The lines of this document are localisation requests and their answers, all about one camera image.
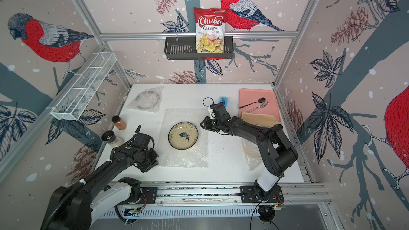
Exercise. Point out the black spoon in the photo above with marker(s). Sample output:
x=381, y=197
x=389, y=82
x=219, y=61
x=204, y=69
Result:
x=260, y=100

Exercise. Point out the wooden cutting board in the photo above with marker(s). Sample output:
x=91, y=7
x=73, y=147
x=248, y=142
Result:
x=260, y=120

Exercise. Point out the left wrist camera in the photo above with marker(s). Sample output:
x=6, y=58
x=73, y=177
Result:
x=141, y=140

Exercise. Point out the white mesh wall basket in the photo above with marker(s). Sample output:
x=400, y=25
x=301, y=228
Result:
x=80, y=93

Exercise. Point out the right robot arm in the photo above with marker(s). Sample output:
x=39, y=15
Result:
x=277, y=152

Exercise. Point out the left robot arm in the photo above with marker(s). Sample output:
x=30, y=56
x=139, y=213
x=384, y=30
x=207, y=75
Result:
x=78, y=206

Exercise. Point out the orange spice jar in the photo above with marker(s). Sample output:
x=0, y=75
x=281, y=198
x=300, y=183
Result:
x=119, y=123

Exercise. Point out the dark rimmed plate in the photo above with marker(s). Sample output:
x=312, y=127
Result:
x=147, y=100

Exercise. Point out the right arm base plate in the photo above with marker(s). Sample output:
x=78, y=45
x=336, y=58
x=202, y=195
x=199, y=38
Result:
x=255, y=194

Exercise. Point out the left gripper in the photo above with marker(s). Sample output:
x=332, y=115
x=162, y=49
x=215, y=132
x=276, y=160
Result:
x=155, y=161

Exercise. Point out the metal fork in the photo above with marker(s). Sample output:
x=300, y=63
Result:
x=258, y=107

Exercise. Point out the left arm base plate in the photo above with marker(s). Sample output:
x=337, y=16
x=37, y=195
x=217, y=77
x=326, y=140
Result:
x=147, y=195

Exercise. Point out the black wire shelf basket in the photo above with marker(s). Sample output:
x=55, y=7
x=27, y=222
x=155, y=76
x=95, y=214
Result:
x=184, y=48

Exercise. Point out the Chuba cassava chips bag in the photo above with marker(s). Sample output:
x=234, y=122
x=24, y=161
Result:
x=210, y=30

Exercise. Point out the cream dinner plate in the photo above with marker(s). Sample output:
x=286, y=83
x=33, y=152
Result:
x=183, y=135

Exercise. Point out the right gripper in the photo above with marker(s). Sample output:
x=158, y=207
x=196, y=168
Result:
x=205, y=124

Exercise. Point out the bubble wrap sheet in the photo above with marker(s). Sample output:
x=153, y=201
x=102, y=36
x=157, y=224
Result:
x=194, y=157
x=252, y=154
x=132, y=104

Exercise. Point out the blue tape dispenser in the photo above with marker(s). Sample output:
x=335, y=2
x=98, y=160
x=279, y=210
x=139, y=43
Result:
x=224, y=101

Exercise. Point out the pink tray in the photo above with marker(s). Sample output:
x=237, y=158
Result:
x=247, y=96

